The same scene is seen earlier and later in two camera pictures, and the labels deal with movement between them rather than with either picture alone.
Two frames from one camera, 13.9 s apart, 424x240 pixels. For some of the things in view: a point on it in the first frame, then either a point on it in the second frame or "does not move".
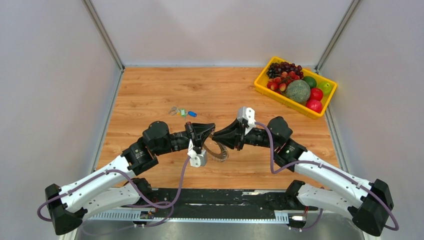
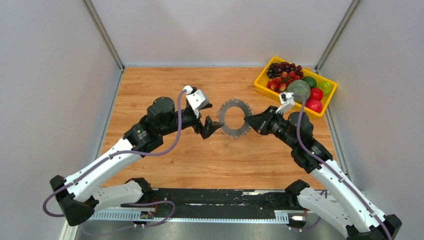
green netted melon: [298, 91] does not move
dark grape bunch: [277, 69] does not move
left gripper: [197, 132] to [210, 127]
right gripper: [233, 136] to [260, 122]
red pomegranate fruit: [315, 105] does not move
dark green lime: [311, 81] does not move
